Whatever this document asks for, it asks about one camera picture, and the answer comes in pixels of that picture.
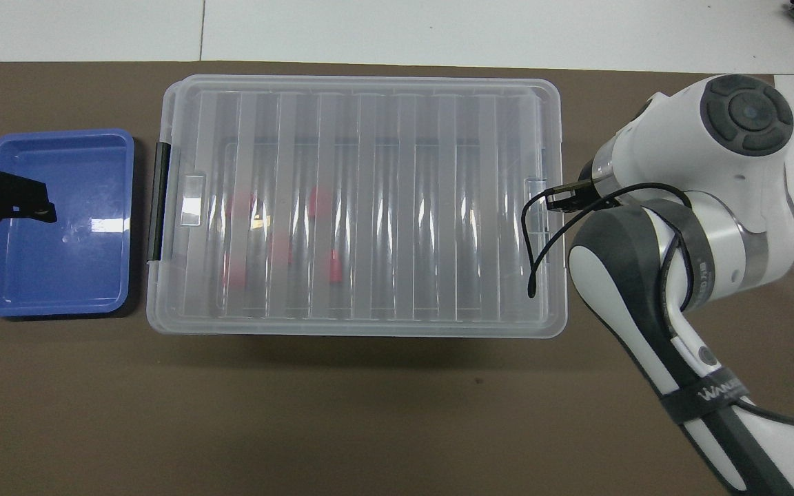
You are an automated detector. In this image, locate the black box latch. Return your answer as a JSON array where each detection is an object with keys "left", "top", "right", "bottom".
[{"left": 147, "top": 141, "right": 172, "bottom": 263}]

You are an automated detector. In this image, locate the clear plastic storage box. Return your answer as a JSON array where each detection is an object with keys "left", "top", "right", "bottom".
[{"left": 145, "top": 74, "right": 569, "bottom": 340}]

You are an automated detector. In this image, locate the blue plastic tray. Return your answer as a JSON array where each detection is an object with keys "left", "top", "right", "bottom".
[{"left": 0, "top": 127, "right": 137, "bottom": 320}]

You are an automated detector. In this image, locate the clear ribbed plastic lid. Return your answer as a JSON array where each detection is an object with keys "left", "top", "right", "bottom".
[{"left": 146, "top": 74, "right": 569, "bottom": 337}]

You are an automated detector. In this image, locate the black cable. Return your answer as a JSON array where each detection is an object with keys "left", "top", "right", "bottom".
[{"left": 520, "top": 180, "right": 695, "bottom": 324}]

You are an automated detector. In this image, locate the grey cable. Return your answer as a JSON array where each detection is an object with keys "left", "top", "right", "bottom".
[{"left": 738, "top": 401, "right": 794, "bottom": 435}]

